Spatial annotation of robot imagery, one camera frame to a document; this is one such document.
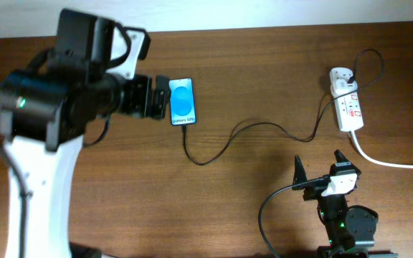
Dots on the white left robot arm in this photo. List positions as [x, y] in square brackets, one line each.
[44, 112]

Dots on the blue Samsung smartphone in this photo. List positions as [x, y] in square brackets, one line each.
[182, 103]

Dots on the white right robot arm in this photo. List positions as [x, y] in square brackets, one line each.
[350, 229]

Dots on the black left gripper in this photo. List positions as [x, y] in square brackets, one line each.
[141, 98]

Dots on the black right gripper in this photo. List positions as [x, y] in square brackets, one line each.
[314, 185]

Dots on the white charger adapter plug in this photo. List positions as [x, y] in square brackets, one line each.
[341, 87]

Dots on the white power strip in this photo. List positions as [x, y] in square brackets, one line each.
[348, 109]

